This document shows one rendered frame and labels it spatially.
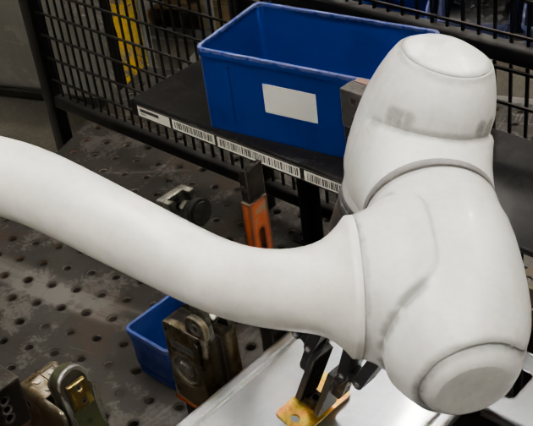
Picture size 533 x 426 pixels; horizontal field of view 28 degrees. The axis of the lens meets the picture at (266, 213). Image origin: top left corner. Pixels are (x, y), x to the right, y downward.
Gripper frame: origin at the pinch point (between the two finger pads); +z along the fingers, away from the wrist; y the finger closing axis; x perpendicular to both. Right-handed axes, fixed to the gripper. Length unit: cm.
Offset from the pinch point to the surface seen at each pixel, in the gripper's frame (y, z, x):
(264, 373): -7.4, 7.8, 1.4
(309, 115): -31.3, 4.1, 35.7
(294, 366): -5.5, 6.9, 4.1
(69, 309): -55, 55, 18
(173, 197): -22.0, -9.5, -1.5
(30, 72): -196, 145, 127
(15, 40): -201, 134, 124
